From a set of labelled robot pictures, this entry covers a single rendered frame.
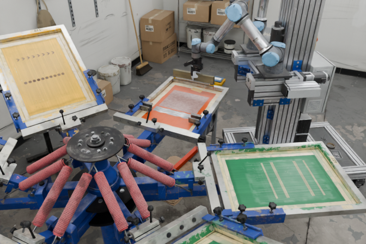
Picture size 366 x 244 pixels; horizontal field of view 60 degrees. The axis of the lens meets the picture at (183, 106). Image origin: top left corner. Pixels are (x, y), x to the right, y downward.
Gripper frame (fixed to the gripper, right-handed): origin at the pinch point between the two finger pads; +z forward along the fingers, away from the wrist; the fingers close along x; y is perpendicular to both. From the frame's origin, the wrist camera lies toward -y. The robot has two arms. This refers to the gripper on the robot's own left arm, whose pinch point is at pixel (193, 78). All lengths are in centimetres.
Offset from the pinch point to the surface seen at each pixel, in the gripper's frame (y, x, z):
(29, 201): -36, -153, 17
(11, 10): -200, -6, -39
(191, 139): 29, -72, 8
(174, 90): -16.9, -3.7, 13.9
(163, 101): -17.3, -25.2, 13.9
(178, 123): 10, -51, 14
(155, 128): 5, -78, 2
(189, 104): 6.0, -21.5, 14.1
